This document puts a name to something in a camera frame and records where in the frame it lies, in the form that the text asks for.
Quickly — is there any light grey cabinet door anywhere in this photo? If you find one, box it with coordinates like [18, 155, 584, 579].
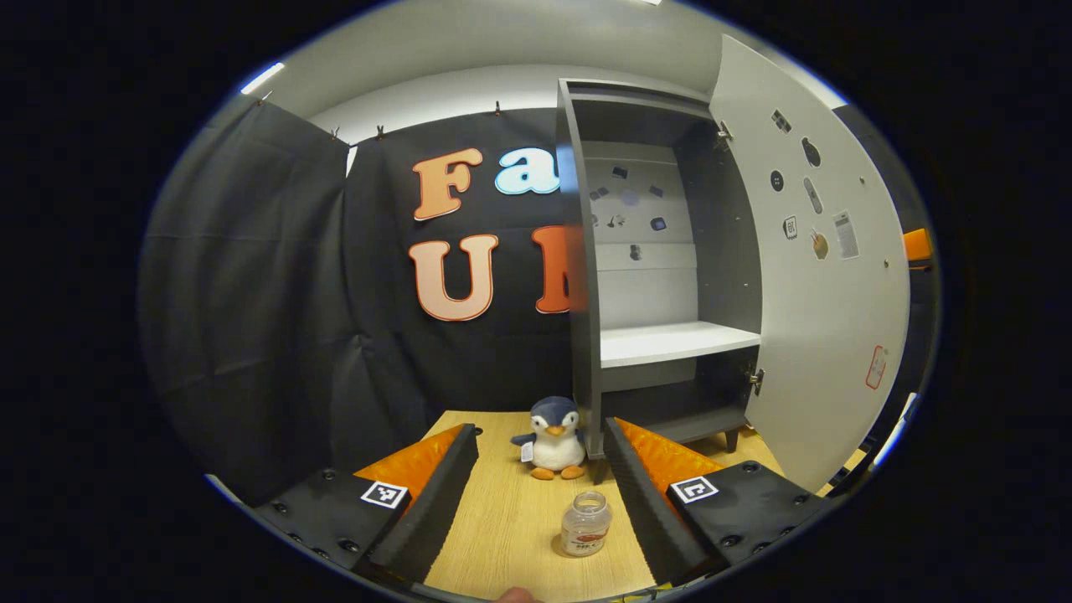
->
[708, 33, 912, 495]

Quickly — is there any clear bottle with red label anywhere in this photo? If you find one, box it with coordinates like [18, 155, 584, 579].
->
[559, 491, 613, 558]

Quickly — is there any blue penguin plush toy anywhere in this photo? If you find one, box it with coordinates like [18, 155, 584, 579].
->
[511, 396, 587, 481]

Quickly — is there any black backdrop cloth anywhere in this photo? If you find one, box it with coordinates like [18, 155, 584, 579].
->
[138, 96, 939, 503]

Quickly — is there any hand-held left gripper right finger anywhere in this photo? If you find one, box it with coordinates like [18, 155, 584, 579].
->
[603, 417, 838, 587]

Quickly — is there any white cabinet shelf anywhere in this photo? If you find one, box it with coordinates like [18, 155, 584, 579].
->
[600, 322, 762, 369]

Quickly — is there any ceiling light panel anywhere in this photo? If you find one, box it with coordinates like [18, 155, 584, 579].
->
[240, 61, 286, 95]

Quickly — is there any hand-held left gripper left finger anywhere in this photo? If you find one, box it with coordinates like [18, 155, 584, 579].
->
[251, 423, 480, 587]

